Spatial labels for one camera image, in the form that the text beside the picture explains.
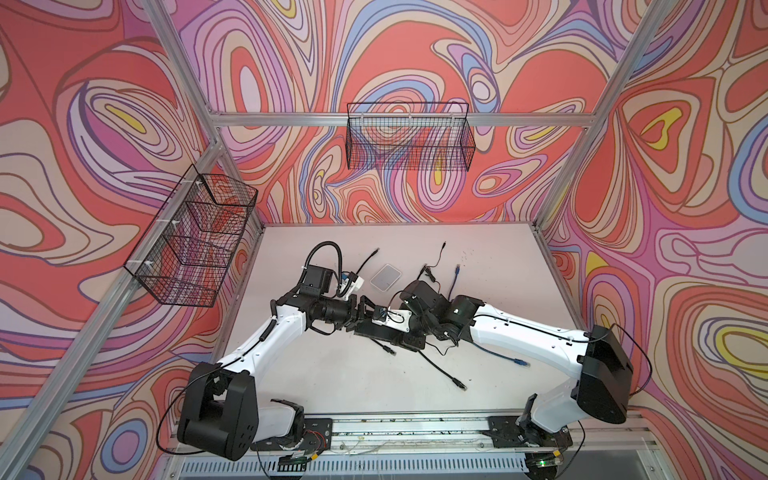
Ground black network switch box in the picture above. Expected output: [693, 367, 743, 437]
[352, 320, 426, 352]

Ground black ethernet cable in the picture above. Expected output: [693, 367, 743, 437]
[353, 247, 468, 391]

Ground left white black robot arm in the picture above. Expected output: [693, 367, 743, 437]
[176, 240, 373, 460]

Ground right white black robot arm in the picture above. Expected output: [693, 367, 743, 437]
[397, 281, 634, 433]

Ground white square router box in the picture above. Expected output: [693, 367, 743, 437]
[370, 263, 402, 292]

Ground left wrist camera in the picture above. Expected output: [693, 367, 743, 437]
[340, 271, 364, 299]

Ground blue ethernet cable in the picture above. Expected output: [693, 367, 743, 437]
[446, 263, 531, 368]

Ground aluminium front rail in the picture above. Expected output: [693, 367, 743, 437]
[158, 411, 674, 479]

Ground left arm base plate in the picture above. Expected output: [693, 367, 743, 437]
[250, 417, 333, 453]

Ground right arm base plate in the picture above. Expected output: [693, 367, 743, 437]
[481, 416, 573, 450]

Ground rear black wire basket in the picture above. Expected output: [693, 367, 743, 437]
[345, 100, 476, 172]

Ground black wire basket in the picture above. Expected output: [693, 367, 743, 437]
[345, 100, 476, 172]
[123, 165, 258, 308]

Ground left black wire basket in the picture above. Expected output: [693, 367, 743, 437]
[123, 165, 258, 308]

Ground aluminium frame struts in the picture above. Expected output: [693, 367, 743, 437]
[0, 0, 697, 480]

